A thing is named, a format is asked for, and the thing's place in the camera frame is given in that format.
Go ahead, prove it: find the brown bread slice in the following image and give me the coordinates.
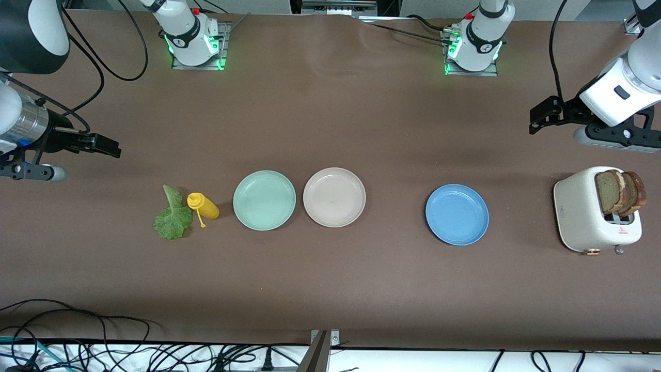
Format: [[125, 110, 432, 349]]
[[595, 169, 626, 215], [619, 171, 647, 218]]

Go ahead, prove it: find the green lettuce leaf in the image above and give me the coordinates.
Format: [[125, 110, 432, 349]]
[[153, 184, 194, 240]]

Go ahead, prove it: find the yellow squeeze bottle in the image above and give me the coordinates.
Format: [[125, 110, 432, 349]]
[[187, 192, 220, 228]]

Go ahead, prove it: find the blue plate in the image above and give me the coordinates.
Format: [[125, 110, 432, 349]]
[[426, 184, 490, 246]]

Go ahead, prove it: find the green plate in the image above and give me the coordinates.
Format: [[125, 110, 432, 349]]
[[233, 170, 297, 231]]

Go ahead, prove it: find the beige plate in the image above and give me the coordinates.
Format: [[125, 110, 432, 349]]
[[303, 167, 367, 228]]

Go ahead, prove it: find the cream toaster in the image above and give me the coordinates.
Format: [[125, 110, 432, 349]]
[[553, 166, 642, 256]]

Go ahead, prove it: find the grey metal fixture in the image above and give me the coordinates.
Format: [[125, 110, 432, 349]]
[[289, 0, 382, 17]]

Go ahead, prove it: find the brown table mat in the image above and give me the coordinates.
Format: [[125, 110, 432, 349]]
[[0, 9, 661, 353]]

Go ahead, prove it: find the grey metal bar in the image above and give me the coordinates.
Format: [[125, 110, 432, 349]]
[[296, 331, 332, 372]]

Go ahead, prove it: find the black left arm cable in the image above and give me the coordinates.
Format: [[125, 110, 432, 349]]
[[548, 0, 570, 100]]

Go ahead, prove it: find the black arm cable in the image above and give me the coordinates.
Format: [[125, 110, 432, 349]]
[[548, 0, 570, 100], [0, 0, 149, 134]]

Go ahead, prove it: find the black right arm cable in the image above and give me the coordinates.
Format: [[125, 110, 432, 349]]
[[0, 0, 149, 134]]

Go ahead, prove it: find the grey left arm base plate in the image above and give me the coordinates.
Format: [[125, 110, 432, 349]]
[[440, 27, 500, 78]]

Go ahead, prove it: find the thick black base cable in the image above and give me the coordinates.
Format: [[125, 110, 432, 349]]
[[407, 14, 449, 33]]

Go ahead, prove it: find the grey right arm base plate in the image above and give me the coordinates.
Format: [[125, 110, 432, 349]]
[[171, 22, 231, 71]]

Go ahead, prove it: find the thin black base cable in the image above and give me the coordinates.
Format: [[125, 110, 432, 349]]
[[368, 23, 451, 45]]

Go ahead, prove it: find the black looped cable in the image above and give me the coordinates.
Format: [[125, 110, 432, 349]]
[[0, 298, 162, 344]]

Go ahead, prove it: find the teal cable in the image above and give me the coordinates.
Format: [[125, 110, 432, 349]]
[[0, 336, 58, 372]]

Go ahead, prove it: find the small metal bracket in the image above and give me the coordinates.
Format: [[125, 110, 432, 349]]
[[310, 329, 341, 348]]

